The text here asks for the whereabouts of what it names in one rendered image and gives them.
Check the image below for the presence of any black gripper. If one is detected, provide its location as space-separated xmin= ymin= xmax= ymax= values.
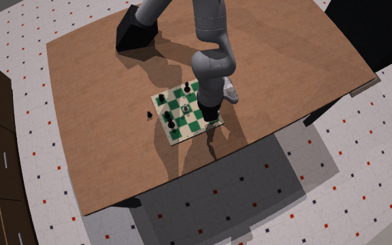
xmin=197 ymin=77 xmax=239 ymax=122

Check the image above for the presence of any green and cream chessboard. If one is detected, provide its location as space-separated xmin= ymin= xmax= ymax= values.
xmin=151 ymin=79 xmax=224 ymax=146

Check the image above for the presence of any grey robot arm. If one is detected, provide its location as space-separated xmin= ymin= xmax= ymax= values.
xmin=135 ymin=0 xmax=236 ymax=99

